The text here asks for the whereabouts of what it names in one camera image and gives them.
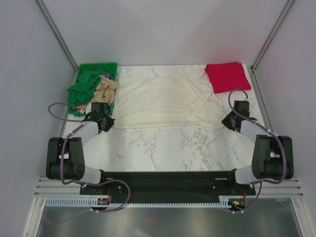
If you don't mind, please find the red folded t shirt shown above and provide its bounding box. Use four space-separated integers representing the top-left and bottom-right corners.
204 62 251 94

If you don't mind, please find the cream t shirt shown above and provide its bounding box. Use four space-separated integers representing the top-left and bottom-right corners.
113 65 225 129

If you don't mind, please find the green plastic bin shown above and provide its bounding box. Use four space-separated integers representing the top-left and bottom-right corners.
68 63 118 117

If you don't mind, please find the left aluminium frame post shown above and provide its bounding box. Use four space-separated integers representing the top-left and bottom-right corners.
34 0 79 72

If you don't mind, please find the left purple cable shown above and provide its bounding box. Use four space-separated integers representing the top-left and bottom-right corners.
48 102 87 185

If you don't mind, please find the aluminium frame post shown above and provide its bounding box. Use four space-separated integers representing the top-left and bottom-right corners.
34 0 79 72
249 0 296 73

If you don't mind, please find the right aluminium frame post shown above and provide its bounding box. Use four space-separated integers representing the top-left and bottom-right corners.
249 0 296 73

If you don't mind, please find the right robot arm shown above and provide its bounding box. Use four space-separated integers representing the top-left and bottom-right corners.
222 101 294 195

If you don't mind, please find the green t shirt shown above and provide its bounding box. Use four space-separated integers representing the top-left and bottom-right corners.
67 70 104 106

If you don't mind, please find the tan t shirt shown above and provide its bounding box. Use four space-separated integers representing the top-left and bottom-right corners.
90 77 119 105

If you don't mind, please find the white slotted cable duct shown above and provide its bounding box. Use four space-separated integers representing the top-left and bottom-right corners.
44 196 231 208

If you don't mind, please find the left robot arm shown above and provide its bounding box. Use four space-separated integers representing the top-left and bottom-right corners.
45 102 115 194

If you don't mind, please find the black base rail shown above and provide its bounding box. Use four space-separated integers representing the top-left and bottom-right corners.
80 171 256 203

